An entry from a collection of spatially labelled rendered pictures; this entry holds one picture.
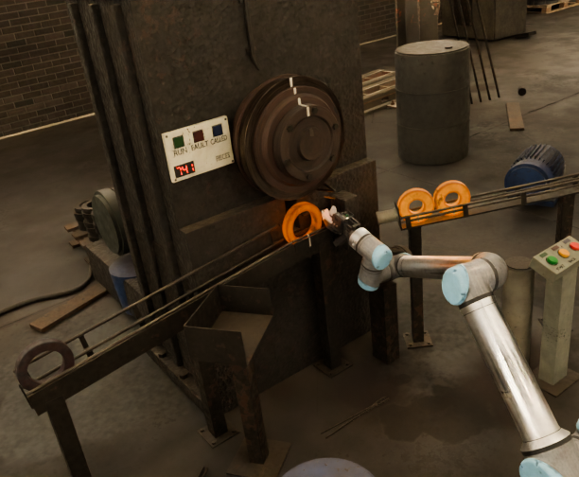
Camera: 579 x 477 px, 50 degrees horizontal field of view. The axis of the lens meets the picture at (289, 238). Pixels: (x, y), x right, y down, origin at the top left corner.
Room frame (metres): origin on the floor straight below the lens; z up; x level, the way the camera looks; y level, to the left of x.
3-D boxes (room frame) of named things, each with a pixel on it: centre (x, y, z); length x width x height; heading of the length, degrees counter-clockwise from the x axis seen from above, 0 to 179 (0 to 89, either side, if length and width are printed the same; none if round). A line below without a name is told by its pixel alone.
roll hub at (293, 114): (2.22, -0.11, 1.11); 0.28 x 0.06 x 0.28; 123
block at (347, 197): (2.44, -0.25, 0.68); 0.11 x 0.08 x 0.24; 33
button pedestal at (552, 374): (2.06, -1.03, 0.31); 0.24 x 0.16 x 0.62; 123
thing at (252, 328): (1.80, 0.23, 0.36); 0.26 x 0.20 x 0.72; 158
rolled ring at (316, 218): (2.30, -0.06, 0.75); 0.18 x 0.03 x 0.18; 124
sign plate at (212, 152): (2.21, 0.28, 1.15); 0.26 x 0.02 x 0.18; 123
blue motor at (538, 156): (3.88, -1.72, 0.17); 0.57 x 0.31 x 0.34; 143
